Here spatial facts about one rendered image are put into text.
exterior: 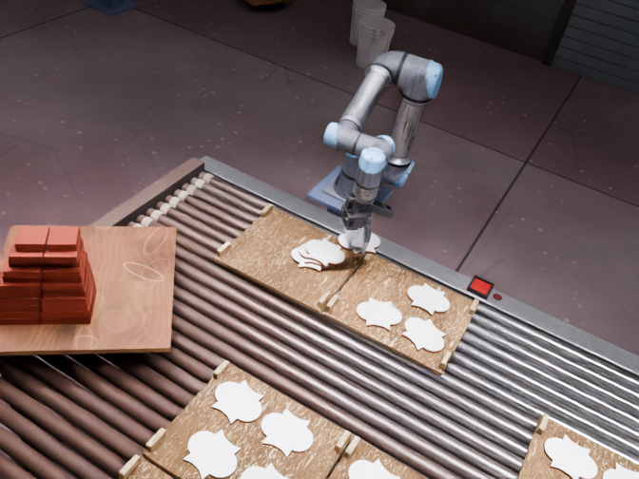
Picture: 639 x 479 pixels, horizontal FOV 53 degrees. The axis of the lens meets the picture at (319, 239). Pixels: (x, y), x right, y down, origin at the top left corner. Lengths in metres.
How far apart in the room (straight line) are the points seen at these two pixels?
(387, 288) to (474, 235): 1.96
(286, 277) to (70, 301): 0.70
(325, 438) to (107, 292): 0.74
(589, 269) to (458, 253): 0.80
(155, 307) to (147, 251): 0.24
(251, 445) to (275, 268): 0.66
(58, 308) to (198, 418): 0.47
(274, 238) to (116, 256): 0.56
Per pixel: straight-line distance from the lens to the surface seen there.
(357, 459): 1.75
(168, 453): 1.73
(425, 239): 3.91
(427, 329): 2.06
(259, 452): 1.73
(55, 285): 1.77
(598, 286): 4.09
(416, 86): 2.26
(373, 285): 2.16
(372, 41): 5.59
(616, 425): 2.13
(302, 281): 2.12
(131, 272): 1.99
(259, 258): 2.19
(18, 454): 1.81
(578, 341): 2.29
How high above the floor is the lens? 2.42
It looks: 40 degrees down
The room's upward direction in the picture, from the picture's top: 10 degrees clockwise
